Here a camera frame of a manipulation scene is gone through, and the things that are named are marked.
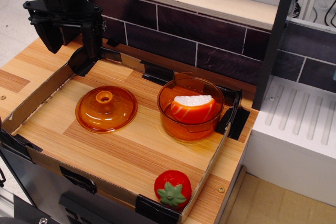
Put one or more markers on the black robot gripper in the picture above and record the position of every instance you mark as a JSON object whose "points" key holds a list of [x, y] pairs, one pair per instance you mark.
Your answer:
{"points": [[45, 15]]}

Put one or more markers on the salmon nigiri sushi toy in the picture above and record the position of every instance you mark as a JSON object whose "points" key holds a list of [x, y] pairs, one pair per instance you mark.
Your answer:
{"points": [[193, 109]]}

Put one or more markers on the amber glass pot lid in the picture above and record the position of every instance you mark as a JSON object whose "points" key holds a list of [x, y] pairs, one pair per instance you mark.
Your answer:
{"points": [[106, 109]]}

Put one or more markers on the red toy tomato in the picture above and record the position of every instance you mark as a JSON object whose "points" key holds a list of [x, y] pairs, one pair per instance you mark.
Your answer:
{"points": [[173, 189]]}

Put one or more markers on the white grooved drainboard block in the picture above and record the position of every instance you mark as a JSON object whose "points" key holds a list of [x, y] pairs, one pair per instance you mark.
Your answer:
{"points": [[292, 143]]}

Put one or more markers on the dark grey vertical post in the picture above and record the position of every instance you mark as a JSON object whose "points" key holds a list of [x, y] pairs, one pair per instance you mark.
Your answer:
{"points": [[275, 42]]}

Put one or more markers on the aluminium frame with cables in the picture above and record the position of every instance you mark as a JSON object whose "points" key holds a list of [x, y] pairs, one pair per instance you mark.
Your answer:
{"points": [[319, 14]]}

